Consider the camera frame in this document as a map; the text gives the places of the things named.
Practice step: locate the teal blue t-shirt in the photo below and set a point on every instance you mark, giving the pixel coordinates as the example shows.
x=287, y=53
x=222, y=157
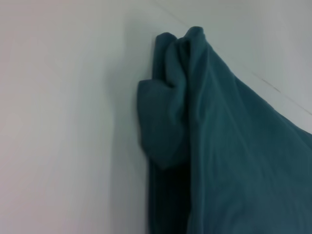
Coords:
x=231, y=146

